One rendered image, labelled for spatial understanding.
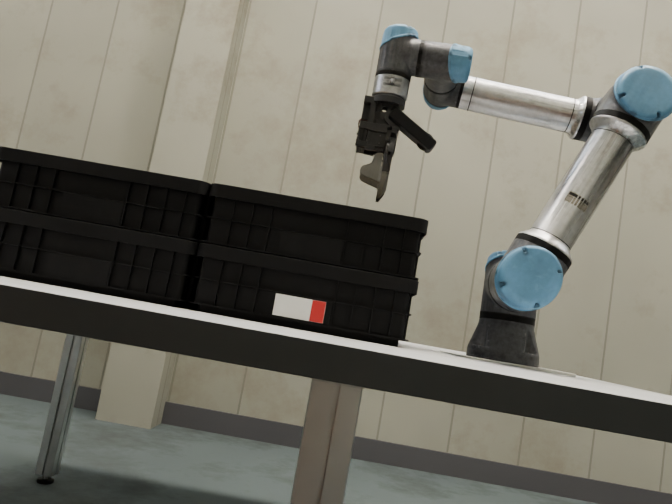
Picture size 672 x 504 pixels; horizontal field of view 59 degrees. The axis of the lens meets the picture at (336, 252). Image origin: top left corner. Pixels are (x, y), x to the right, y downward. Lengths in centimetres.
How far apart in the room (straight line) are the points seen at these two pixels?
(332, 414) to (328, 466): 6
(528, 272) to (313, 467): 61
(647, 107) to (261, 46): 290
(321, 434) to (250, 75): 324
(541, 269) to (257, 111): 277
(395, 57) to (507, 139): 253
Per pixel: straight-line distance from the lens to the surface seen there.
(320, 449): 71
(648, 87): 131
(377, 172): 123
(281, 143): 364
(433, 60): 129
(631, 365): 386
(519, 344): 129
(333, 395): 71
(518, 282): 116
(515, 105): 141
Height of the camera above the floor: 72
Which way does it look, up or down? 7 degrees up
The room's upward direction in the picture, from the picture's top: 10 degrees clockwise
